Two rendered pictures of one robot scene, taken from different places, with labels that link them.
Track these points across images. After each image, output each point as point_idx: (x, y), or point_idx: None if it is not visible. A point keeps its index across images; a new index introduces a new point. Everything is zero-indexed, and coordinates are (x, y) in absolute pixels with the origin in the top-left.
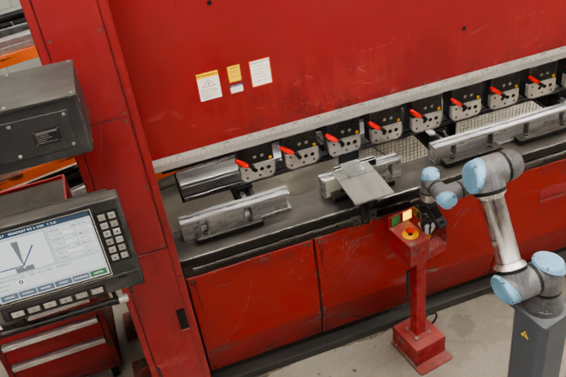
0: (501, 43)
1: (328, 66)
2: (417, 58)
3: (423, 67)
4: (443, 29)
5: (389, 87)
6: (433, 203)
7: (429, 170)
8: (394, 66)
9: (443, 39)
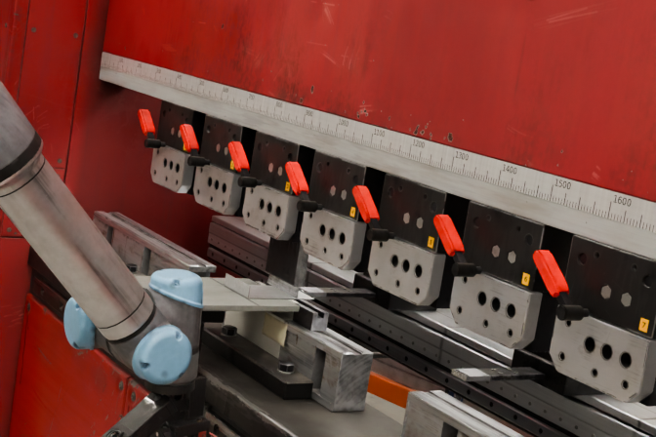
0: (624, 103)
1: None
2: (420, 39)
3: (426, 77)
4: None
5: (358, 99)
6: (148, 381)
7: (180, 273)
8: (378, 40)
9: (480, 8)
